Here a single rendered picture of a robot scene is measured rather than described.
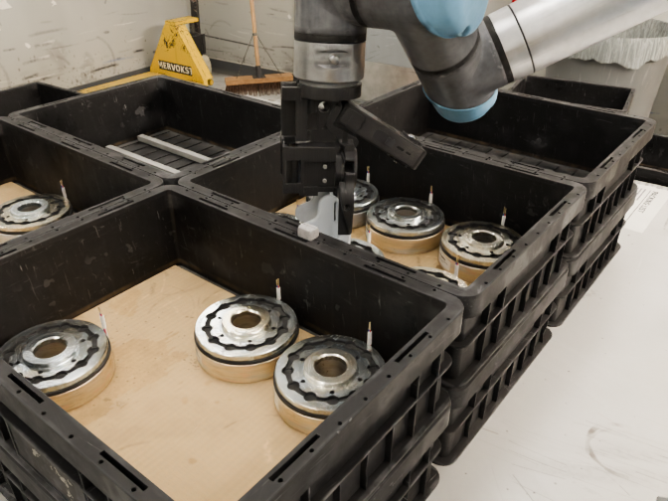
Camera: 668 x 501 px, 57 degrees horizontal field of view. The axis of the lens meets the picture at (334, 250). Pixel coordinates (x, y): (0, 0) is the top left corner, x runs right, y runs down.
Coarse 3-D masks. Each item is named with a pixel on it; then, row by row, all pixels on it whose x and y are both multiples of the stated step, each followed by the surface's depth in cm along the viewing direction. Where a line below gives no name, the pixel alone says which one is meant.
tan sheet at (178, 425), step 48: (144, 288) 72; (192, 288) 72; (144, 336) 65; (192, 336) 65; (144, 384) 59; (192, 384) 59; (240, 384) 59; (96, 432) 54; (144, 432) 54; (192, 432) 54; (240, 432) 54; (288, 432) 54; (192, 480) 49; (240, 480) 49
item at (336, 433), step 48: (192, 192) 72; (48, 240) 62; (288, 240) 63; (432, 288) 55; (432, 336) 49; (0, 384) 44; (384, 384) 44; (48, 432) 42; (336, 432) 40; (96, 480) 39; (144, 480) 37; (288, 480) 37
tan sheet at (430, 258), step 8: (304, 200) 92; (288, 208) 90; (352, 232) 84; (360, 232) 84; (392, 256) 79; (400, 256) 79; (408, 256) 79; (416, 256) 79; (424, 256) 79; (432, 256) 79; (408, 264) 77; (416, 264) 77; (424, 264) 77; (432, 264) 77
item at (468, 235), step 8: (472, 232) 76; (480, 232) 77; (488, 232) 77; (496, 232) 76; (464, 240) 75; (472, 240) 75; (496, 240) 75; (480, 248) 74; (488, 248) 74; (496, 248) 74
